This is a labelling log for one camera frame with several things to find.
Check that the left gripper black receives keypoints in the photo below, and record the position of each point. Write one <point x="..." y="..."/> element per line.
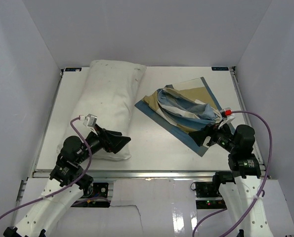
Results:
<point x="110" y="140"/>

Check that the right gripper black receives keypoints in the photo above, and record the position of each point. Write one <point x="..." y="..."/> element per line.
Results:
<point x="199" y="135"/>

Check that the blue beige white checked pillowcase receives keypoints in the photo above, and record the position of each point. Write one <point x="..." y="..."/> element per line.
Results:
<point x="182" y="108"/>

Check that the white pillow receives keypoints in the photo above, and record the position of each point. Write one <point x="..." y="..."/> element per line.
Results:
<point x="109" y="93"/>

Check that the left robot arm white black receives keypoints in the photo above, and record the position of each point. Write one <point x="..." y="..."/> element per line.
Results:
<point x="67" y="182"/>

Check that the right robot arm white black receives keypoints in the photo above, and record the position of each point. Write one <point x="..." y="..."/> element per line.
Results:
<point x="242" y="186"/>

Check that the blue label right corner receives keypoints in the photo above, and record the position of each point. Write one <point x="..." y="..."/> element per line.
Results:
<point x="220" y="68"/>

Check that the blue label corner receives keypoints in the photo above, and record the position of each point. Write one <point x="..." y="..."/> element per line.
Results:
<point x="71" y="69"/>
<point x="220" y="68"/>

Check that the blue label left corner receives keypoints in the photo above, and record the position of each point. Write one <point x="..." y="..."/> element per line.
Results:
<point x="71" y="69"/>

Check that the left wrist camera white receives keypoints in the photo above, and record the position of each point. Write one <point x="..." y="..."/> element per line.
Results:
<point x="89" y="121"/>

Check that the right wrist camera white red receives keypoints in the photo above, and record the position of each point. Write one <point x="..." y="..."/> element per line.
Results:
<point x="226" y="117"/>

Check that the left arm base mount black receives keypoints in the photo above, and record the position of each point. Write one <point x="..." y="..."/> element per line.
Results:
<point x="98" y="197"/>

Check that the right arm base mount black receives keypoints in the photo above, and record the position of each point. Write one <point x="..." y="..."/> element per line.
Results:
<point x="207" y="195"/>

